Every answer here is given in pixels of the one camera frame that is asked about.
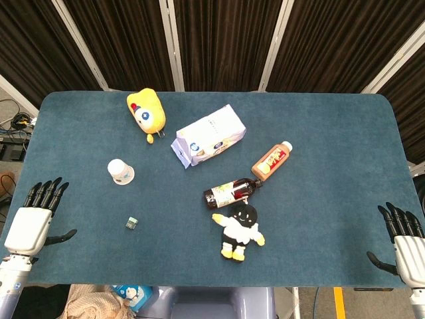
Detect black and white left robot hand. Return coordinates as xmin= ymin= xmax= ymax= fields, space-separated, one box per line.
xmin=3 ymin=177 xmax=78 ymax=257

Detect yellow plush toy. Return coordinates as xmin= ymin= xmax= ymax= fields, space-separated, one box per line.
xmin=126 ymin=87 xmax=167 ymax=145

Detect white paper cup flower print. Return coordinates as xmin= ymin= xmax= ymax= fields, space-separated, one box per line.
xmin=107 ymin=158 xmax=135 ymax=185

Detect black plush doll white shirt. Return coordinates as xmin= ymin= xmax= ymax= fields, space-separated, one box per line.
xmin=212 ymin=202 xmax=266 ymax=265

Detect dark tea bottle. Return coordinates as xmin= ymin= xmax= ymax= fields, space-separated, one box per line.
xmin=203 ymin=177 xmax=264 ymax=210

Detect dark brown curtain panel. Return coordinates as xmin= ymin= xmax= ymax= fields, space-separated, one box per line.
xmin=0 ymin=0 xmax=104 ymax=109
xmin=62 ymin=0 xmax=176 ymax=92
xmin=266 ymin=0 xmax=425 ymax=94
xmin=173 ymin=0 xmax=284 ymax=92

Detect lavender robot torso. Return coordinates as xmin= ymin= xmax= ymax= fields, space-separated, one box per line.
xmin=136 ymin=286 xmax=276 ymax=319

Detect lavender tissue pack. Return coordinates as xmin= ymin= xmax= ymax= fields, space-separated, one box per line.
xmin=170 ymin=104 xmax=248 ymax=170

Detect orange-brown drink bottle white cap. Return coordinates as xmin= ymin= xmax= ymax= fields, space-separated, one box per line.
xmin=250 ymin=140 xmax=294 ymax=182

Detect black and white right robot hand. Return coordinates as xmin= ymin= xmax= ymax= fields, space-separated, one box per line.
xmin=366 ymin=201 xmax=425 ymax=290

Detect beige knitted cloth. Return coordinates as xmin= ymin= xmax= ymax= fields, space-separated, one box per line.
xmin=64 ymin=284 xmax=135 ymax=319

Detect blue cartoon print package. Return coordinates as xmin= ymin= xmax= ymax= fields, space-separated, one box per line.
xmin=111 ymin=284 xmax=154 ymax=313

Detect black cable bundle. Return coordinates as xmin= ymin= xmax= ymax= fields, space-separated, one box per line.
xmin=0 ymin=99 xmax=37 ymax=144

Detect white partition post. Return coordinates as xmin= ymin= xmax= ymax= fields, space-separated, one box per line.
xmin=361 ymin=23 xmax=425 ymax=94
xmin=158 ymin=0 xmax=186 ymax=92
xmin=258 ymin=0 xmax=295 ymax=93
xmin=51 ymin=0 xmax=112 ymax=92
xmin=0 ymin=74 xmax=40 ymax=116

